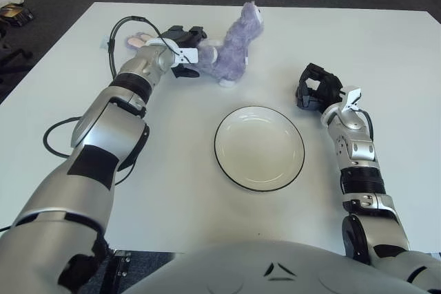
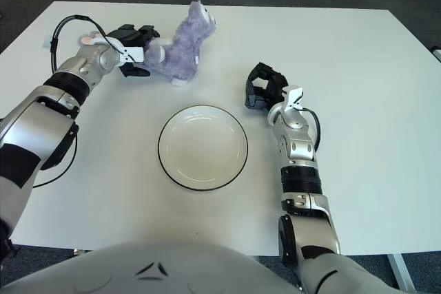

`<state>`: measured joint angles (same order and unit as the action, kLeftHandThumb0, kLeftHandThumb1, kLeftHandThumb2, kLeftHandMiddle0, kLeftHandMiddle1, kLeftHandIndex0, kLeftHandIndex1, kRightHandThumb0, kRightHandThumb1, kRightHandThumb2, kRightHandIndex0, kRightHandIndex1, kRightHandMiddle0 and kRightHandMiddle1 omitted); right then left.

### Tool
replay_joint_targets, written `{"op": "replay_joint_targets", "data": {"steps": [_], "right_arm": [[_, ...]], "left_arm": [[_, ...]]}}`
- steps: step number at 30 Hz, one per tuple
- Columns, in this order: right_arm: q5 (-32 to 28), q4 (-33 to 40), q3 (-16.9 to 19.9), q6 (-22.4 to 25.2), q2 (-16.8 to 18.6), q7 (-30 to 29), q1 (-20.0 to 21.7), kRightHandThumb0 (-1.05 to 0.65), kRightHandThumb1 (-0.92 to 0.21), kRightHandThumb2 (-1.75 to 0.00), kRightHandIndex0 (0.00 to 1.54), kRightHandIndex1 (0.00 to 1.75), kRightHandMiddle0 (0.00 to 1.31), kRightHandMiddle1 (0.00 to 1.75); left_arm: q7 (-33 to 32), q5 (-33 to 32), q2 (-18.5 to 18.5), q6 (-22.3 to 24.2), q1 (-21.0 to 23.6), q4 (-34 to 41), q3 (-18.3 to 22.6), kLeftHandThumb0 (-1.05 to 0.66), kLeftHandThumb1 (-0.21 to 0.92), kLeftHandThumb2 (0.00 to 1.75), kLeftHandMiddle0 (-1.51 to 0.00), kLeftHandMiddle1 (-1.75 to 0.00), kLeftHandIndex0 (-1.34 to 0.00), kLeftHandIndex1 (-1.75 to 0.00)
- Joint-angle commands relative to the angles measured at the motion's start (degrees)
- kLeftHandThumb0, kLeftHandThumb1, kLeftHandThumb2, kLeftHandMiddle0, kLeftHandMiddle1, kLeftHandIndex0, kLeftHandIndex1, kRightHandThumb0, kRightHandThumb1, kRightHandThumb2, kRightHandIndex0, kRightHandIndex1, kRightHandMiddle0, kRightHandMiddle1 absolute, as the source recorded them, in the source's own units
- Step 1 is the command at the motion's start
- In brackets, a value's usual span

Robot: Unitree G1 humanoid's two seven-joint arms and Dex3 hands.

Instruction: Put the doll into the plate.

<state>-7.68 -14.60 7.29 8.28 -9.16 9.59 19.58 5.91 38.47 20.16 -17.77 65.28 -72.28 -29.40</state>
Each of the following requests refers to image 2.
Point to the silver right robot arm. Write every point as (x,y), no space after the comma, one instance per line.
(299,146)

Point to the silver robot torso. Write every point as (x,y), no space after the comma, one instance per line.
(155,263)

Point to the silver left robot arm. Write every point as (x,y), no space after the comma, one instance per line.
(41,118)

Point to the purple plush bunny doll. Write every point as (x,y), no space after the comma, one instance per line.
(186,53)

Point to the white table leg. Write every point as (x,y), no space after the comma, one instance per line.
(399,271)

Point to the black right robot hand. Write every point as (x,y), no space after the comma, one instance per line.
(275,90)

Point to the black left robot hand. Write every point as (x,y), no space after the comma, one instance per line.
(132,36)

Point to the white plate with black rim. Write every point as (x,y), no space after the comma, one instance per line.
(203,149)

